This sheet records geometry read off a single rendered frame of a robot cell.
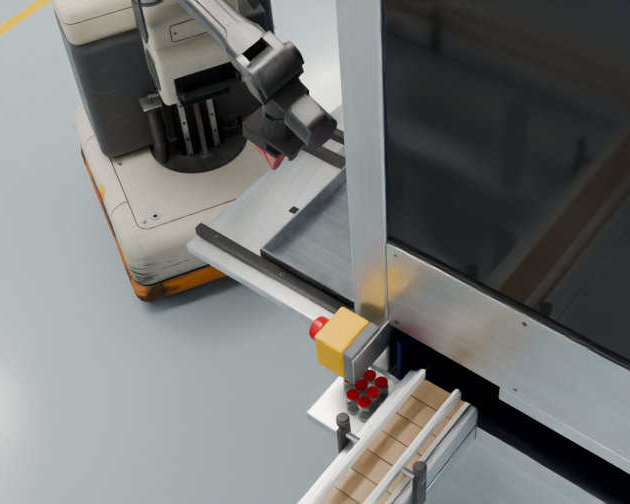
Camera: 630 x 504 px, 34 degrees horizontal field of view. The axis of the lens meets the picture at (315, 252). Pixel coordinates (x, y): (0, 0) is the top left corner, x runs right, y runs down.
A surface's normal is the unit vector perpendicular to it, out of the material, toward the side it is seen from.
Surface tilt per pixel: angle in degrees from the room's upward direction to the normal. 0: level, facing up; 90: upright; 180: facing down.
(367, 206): 90
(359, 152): 90
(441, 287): 90
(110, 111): 90
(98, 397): 0
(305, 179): 0
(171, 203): 0
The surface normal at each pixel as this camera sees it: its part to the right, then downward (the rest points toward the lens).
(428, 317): -0.62, 0.62
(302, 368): -0.07, -0.65
